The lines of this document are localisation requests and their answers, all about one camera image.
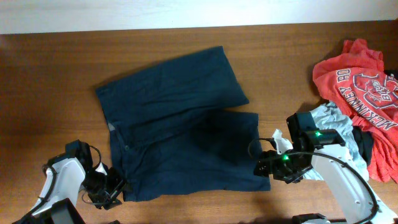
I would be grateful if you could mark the navy blue shorts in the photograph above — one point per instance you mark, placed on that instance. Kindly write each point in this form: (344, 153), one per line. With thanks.
(174, 130)

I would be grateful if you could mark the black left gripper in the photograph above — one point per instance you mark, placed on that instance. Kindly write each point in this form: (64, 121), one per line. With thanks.
(107, 202)

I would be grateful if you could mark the red printed t-shirt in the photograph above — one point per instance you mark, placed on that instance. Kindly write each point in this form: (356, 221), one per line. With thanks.
(356, 82)

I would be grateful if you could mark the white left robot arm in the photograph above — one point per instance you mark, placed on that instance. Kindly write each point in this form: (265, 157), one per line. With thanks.
(66, 176)

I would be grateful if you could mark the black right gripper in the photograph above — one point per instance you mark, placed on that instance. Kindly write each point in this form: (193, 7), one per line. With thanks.
(268, 160)

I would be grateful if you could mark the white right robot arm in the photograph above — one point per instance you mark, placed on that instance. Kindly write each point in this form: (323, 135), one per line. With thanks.
(325, 152)

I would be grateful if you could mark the black garment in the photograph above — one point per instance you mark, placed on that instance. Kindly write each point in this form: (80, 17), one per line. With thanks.
(365, 143)

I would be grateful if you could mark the light blue crumpled shirt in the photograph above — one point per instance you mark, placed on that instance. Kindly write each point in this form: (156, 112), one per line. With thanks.
(337, 128)

